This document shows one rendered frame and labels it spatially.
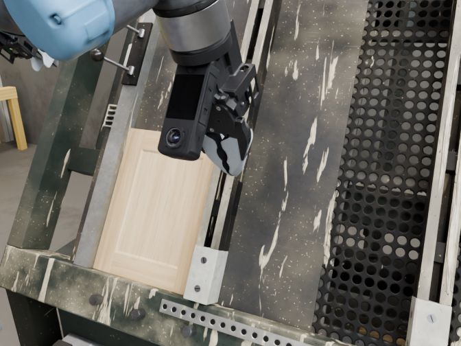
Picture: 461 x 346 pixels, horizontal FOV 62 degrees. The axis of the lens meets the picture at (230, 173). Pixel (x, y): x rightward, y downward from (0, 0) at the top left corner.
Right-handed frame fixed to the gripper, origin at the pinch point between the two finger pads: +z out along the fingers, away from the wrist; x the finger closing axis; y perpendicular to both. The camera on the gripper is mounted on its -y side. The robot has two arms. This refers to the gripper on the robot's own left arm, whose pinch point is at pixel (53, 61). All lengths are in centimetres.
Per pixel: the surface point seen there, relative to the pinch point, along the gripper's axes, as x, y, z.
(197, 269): 33, 55, 22
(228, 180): 43, 35, 18
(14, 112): -303, -206, 227
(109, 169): 6.7, 24.9, 20.1
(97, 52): 11.1, -2.1, 3.1
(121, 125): 10.7, 12.5, 17.6
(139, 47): 18.2, -9.7, 12.3
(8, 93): -297, -220, 209
